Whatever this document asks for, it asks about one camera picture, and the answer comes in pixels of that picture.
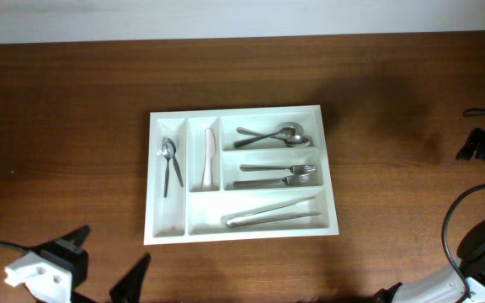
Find metal fork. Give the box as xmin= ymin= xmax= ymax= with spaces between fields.
xmin=239 ymin=164 xmax=317 ymax=175
xmin=232 ymin=173 xmax=314 ymax=189

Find white cutlery tray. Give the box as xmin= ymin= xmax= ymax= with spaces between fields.
xmin=144 ymin=105 xmax=338 ymax=245

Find small metal teaspoon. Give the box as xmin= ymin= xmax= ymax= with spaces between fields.
xmin=162 ymin=141 xmax=173 ymax=198
xmin=166 ymin=137 xmax=184 ymax=187

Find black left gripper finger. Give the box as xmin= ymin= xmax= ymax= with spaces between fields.
xmin=59 ymin=225 xmax=91 ymax=248
xmin=109 ymin=253 xmax=151 ymax=303

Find pink plastic knife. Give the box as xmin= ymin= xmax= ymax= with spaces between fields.
xmin=202 ymin=128 xmax=216 ymax=191

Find metal spoon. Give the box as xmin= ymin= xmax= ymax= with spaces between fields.
xmin=232 ymin=121 xmax=305 ymax=150
xmin=236 ymin=126 xmax=313 ymax=148

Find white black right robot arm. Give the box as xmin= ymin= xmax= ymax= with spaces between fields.
xmin=370 ymin=128 xmax=485 ymax=303

